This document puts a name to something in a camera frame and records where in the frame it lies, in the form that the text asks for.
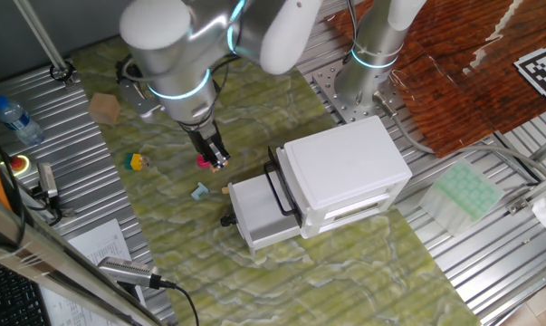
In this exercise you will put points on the white plastic drawer cabinet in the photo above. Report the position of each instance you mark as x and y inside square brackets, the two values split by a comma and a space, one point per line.
[345, 167]

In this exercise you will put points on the black keyboard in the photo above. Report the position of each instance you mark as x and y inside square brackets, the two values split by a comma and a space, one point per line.
[10, 299]

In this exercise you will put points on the red emergency stop button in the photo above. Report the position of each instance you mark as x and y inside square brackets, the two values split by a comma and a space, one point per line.
[20, 164]

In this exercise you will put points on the tan wooden angled piece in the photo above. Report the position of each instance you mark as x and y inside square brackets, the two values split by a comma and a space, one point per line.
[225, 190]

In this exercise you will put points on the aluminium frame profile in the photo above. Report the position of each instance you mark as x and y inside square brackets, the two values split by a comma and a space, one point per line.
[544, 154]

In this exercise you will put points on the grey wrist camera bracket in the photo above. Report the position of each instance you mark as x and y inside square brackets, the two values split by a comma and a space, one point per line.
[134, 99]

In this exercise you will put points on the light blue number one block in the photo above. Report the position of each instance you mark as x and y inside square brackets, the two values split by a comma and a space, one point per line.
[199, 194]

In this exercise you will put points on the aluminium frame beam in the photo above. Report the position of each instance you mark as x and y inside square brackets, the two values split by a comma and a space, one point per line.
[37, 244]

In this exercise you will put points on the orange wooden half-round block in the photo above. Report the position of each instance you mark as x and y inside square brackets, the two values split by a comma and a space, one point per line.
[217, 169]

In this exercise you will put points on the black drawer knob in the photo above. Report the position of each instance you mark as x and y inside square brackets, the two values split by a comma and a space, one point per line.
[228, 220]

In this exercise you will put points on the clear water bottle blue cap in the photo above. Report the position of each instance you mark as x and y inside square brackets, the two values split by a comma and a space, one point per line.
[19, 121]

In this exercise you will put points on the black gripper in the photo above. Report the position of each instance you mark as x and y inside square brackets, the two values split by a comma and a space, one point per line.
[202, 136]

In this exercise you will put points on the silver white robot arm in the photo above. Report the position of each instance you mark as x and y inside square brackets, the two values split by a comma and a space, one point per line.
[173, 54]

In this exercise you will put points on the grey conduit with metal connector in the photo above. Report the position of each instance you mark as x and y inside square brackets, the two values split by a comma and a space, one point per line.
[383, 103]

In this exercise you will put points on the pink translucent plastic block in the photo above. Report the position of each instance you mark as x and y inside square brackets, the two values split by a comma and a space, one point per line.
[202, 162]

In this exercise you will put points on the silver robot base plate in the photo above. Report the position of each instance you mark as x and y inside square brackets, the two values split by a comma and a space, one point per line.
[327, 90]

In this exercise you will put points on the green marble pattern mat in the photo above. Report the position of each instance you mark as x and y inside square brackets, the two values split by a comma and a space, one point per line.
[277, 280]

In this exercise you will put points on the black white fiducial marker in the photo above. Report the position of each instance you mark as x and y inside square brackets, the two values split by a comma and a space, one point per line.
[542, 72]

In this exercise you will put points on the white plastic drawer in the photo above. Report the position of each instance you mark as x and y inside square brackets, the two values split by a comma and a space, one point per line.
[259, 213]

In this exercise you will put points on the orange woven cloth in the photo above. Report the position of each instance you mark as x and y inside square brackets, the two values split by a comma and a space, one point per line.
[458, 68]

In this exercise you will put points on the printed paper sheet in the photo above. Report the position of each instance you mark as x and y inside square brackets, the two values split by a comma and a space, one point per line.
[100, 244]

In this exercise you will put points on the silver camera on black mount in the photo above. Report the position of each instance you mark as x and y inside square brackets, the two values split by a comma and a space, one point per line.
[47, 179]

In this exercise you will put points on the teal yellow clear brick stack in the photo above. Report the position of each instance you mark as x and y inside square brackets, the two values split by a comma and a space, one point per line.
[136, 161]

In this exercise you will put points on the translucent green grid pad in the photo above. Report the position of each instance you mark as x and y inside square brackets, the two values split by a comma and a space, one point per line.
[462, 197]

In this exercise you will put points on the plain wooden cube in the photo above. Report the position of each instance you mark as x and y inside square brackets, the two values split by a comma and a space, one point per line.
[104, 108]

